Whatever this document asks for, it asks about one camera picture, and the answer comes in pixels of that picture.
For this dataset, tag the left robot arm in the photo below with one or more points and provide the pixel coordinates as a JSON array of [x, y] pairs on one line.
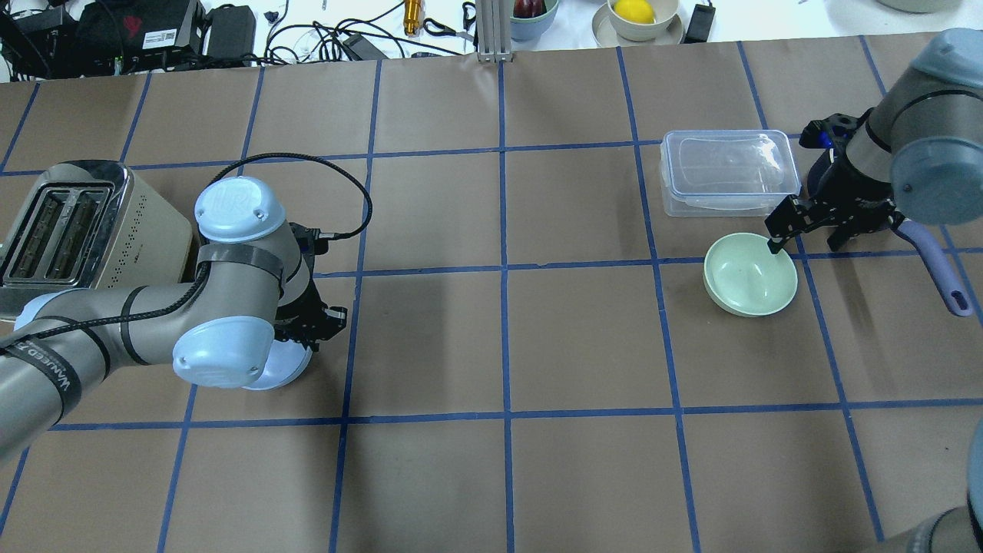
[[250, 319]]

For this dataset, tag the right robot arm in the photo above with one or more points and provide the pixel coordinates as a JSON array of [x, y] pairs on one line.
[[916, 156]]

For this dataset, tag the green bowl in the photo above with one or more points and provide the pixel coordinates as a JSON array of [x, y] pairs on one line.
[[743, 277]]

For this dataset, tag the cream metal toaster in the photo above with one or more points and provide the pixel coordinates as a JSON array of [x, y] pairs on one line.
[[91, 224]]

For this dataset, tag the orange handled screwdriver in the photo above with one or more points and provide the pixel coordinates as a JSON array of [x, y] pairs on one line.
[[412, 18]]

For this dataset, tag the black power brick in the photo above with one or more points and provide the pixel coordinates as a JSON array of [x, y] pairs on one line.
[[231, 31]]

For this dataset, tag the blue saucepan with lid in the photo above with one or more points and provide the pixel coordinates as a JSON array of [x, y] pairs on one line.
[[948, 285]]

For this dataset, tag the blue bowl with fruit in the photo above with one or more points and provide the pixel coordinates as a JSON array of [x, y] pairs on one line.
[[529, 20]]

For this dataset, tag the black power adapter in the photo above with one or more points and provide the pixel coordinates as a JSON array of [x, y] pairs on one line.
[[700, 23]]

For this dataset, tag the yellow lemon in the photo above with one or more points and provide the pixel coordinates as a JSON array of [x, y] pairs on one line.
[[640, 12]]

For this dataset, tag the beige bowl with lemon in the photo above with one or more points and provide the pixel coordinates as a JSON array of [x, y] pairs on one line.
[[666, 11]]

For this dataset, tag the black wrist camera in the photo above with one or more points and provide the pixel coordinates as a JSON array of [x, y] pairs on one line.
[[834, 132]]

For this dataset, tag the aluminium frame post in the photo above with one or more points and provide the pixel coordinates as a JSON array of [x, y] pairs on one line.
[[493, 31]]

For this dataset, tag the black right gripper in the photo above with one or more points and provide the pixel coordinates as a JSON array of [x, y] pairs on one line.
[[858, 192]]

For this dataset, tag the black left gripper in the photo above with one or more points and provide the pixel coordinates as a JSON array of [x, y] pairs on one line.
[[304, 305]]

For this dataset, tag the clear plastic food container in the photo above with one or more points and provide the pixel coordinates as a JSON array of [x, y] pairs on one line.
[[726, 173]]

